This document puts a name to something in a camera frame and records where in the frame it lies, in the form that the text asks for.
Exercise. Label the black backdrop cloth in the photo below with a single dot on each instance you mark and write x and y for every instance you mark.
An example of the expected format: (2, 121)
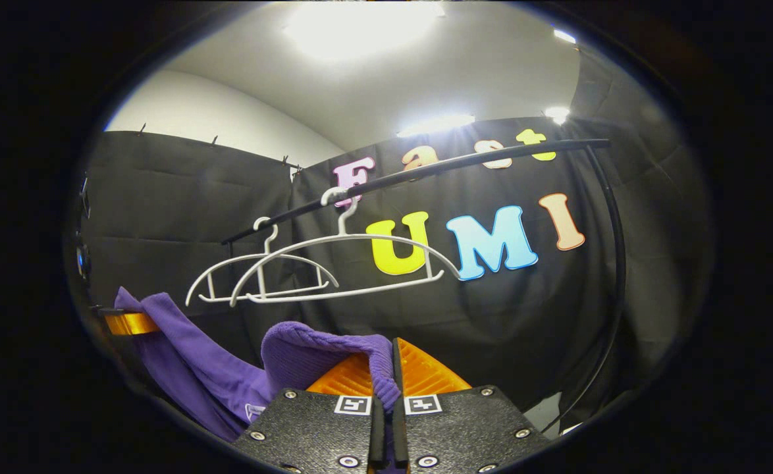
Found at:
(162, 197)

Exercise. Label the white clothes hanger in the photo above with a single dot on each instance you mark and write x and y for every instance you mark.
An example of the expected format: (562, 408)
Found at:
(345, 220)
(268, 242)

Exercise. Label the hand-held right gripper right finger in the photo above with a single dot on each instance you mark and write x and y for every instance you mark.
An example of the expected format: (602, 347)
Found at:
(398, 428)

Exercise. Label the small ceiling light panel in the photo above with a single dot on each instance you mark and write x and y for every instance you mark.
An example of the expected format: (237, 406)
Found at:
(564, 36)

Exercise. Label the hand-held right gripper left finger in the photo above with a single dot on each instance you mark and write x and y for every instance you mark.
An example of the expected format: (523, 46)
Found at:
(307, 428)

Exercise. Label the large ceiling light panel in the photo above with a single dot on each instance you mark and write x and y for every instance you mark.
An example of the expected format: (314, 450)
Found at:
(360, 26)

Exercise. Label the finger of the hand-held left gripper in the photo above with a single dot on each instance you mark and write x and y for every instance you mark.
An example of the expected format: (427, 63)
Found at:
(133, 323)

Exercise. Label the black clothes rack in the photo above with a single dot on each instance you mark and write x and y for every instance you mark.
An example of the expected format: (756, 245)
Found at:
(577, 143)

